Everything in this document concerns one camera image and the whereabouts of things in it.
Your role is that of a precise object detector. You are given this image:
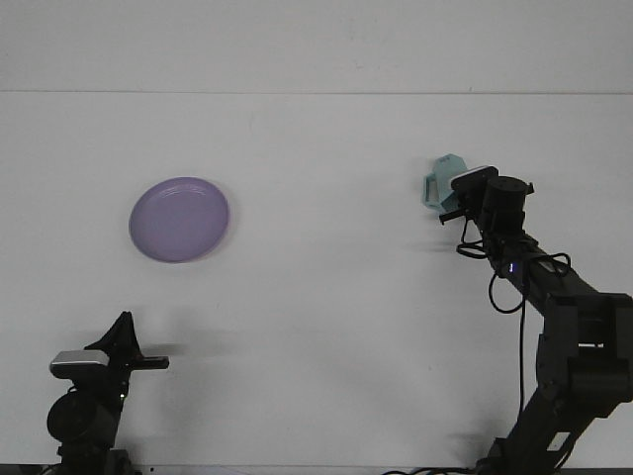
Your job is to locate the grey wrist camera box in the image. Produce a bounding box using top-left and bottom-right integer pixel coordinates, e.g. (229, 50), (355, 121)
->
(48, 349), (111, 381)
(449, 164), (500, 194)

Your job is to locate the pale blue faceted cup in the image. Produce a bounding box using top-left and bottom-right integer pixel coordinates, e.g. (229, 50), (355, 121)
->
(419, 154), (479, 217)

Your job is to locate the pale purple round plate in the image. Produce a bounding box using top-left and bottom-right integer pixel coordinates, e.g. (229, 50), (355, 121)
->
(129, 176), (231, 265)

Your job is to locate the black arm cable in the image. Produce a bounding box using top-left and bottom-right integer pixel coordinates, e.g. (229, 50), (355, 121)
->
(455, 217), (573, 413)

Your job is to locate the loose black cable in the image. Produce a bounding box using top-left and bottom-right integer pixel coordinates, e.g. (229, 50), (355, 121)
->
(380, 466), (476, 475)

